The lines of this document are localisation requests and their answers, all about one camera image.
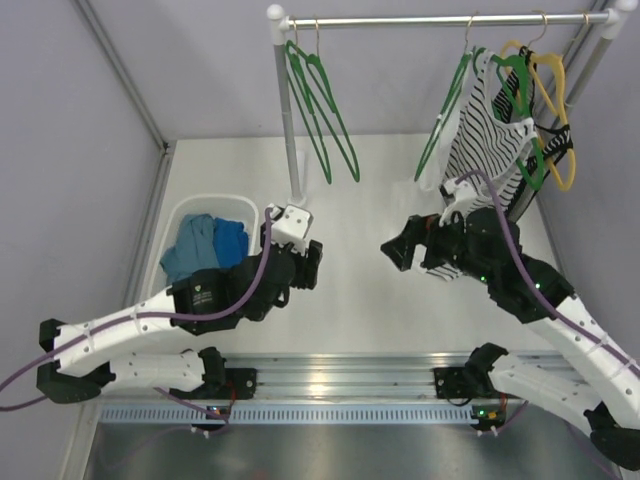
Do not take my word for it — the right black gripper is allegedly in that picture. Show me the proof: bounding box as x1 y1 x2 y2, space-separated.
381 204 496 285

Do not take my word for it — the white tank top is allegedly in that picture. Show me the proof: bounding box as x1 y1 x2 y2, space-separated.
416 47 476 192

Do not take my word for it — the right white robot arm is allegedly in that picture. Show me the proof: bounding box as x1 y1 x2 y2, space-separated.
380 207 639 471

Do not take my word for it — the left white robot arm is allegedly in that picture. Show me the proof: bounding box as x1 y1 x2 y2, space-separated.
36 240 323 404

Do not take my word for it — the striped tank top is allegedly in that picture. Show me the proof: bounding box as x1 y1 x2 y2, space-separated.
424 49 539 284

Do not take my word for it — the green hanger with striped top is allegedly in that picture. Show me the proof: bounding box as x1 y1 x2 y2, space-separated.
489 45 545 192

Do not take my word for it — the yellow hanger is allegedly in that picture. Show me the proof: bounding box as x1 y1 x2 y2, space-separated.
501 12 577 192

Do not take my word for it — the dark blue garment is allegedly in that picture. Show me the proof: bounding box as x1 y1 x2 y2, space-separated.
213 218 249 268

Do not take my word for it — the light blue garment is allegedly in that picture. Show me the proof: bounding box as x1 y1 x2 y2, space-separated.
160 214 219 285

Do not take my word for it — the white plastic laundry basket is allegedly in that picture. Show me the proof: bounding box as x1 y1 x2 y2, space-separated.
143 194 260 297

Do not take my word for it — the dark striped garment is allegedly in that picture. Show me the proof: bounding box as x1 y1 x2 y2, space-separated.
492 41 576 221

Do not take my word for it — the white clothes rack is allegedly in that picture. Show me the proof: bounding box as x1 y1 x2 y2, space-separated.
266 0 640 261

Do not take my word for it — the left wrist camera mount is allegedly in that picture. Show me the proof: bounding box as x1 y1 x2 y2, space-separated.
268 203 314 254

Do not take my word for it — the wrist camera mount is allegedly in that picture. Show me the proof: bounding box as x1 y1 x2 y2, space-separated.
439 179 480 226
268 203 314 254

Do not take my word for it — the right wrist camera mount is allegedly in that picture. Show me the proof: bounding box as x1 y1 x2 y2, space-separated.
439 179 480 226

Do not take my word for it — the aluminium mounting rail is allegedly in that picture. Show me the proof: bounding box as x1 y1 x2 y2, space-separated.
82 353 490 429

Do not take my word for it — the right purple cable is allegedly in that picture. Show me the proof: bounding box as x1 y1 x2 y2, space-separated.
452 170 640 476

